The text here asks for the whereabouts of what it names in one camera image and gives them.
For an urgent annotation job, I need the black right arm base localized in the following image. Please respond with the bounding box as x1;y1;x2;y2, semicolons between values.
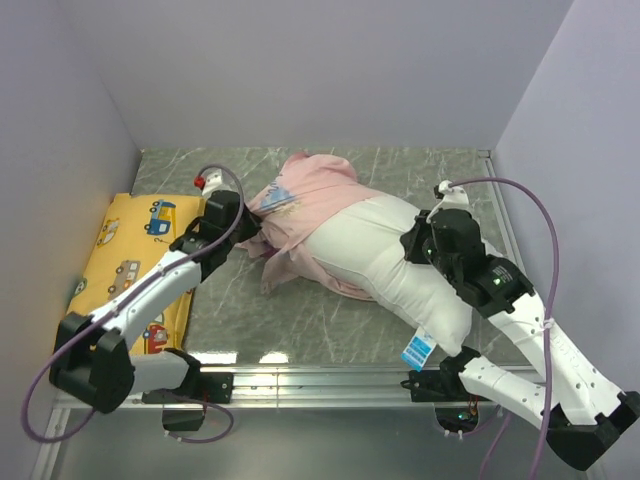
400;370;502;439

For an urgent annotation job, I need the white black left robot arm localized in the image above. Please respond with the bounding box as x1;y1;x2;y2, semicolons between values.
48;190;260;414

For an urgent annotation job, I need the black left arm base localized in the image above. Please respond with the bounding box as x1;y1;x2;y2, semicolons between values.
141;372;235;444

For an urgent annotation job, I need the yellow cartoon car pillow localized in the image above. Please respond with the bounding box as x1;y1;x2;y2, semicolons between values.
67;193;204;355

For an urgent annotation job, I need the blue pillow care label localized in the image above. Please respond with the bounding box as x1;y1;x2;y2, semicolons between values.
401;330;437;372

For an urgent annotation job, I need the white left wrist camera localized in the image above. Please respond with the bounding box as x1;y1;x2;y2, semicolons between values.
194;169;227;198

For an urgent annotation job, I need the aluminium frame rail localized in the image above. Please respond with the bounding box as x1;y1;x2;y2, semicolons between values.
29;149;606;480

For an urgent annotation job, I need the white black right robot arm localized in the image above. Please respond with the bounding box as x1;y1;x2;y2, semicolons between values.
400;209;639;471

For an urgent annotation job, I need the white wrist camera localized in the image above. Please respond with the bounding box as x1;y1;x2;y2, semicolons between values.
414;180;470;225
194;169;227;198

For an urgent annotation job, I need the pink purple pillowcase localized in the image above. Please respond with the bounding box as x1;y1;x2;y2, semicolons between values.
239;153;383;301

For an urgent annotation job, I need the white pillow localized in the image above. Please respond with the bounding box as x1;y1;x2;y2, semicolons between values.
304;195;472;356

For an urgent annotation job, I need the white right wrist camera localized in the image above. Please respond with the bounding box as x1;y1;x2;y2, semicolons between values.
414;180;470;225

